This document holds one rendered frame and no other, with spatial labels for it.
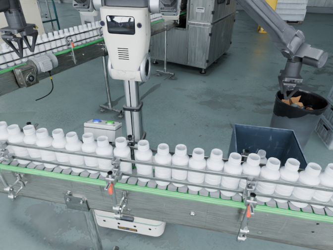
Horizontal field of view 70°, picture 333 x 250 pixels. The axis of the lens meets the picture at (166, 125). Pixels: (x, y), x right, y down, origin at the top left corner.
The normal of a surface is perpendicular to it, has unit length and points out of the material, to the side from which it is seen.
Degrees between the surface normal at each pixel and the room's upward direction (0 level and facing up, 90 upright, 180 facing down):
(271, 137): 90
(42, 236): 0
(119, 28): 90
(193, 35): 90
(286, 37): 78
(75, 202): 90
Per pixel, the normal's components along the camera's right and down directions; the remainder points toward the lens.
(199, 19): -0.48, 0.48
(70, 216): 0.01, -0.83
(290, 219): -0.19, 0.55
